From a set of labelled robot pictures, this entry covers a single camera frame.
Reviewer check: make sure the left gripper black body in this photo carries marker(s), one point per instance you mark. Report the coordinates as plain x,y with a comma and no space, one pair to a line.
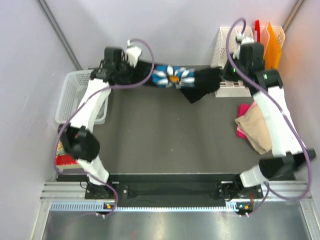
124,70

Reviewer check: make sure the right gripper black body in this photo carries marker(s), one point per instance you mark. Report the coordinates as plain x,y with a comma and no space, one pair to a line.
229,74

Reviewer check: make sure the black daisy print t shirt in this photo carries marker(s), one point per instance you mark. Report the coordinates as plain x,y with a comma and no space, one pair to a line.
194,84

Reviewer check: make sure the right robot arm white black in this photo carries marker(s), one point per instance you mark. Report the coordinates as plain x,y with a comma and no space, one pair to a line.
266,87

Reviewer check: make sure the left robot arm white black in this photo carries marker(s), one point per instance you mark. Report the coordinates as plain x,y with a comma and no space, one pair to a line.
77,137

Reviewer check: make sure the orange plastic folder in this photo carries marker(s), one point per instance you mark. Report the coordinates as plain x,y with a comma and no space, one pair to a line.
273,50

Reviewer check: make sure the white file organizer rack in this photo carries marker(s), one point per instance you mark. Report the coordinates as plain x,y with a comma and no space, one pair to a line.
230,89

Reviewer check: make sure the red plastic folder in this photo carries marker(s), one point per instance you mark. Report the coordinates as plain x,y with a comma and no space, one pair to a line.
257,31

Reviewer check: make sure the white plastic mesh basket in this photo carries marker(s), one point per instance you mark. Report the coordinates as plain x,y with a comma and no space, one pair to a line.
73,90

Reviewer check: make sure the pink t shirt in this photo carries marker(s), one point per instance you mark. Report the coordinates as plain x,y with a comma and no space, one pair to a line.
241,112

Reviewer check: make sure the beige t shirt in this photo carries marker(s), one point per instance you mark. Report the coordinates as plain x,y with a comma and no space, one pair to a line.
256,130

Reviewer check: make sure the red illustrated book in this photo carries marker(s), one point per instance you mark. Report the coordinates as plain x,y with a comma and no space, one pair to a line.
63,160

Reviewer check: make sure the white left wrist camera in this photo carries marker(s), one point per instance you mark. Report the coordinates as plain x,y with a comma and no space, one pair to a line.
132,53

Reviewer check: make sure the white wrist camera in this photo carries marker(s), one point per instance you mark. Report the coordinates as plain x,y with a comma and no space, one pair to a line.
242,39
132,53

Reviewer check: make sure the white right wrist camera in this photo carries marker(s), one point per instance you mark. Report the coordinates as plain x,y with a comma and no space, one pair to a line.
242,39

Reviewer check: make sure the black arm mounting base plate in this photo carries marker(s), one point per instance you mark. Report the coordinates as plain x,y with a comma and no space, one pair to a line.
213,190

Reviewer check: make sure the white slotted cable duct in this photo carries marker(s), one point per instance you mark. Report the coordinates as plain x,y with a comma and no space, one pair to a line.
65,206

